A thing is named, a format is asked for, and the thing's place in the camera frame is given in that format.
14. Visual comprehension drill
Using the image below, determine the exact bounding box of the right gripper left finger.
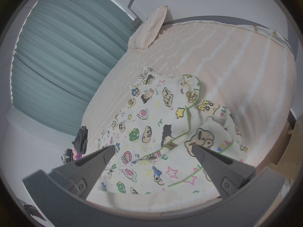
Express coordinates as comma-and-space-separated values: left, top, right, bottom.
48, 146, 116, 198

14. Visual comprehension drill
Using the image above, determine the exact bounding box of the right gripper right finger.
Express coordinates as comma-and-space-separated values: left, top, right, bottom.
192, 144, 257, 197

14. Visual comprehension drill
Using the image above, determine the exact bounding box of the cream pillow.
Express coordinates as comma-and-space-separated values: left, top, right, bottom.
127, 5, 170, 54

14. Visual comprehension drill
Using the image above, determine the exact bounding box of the bed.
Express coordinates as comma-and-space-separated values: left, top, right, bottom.
80, 0, 297, 214

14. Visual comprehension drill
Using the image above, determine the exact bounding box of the black garment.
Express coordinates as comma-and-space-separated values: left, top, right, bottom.
72, 125, 89, 154

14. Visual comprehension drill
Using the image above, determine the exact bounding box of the white printed pyjama top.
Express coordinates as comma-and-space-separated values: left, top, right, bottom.
96, 66, 249, 196

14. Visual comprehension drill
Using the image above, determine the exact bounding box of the pale wooden bedside table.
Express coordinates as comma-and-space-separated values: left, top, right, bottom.
269, 117, 297, 198

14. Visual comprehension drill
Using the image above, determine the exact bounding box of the blue-green curtain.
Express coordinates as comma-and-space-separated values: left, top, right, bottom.
11, 0, 134, 136

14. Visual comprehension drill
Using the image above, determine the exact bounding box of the pile of clothes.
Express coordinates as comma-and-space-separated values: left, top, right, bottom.
61, 148, 82, 165

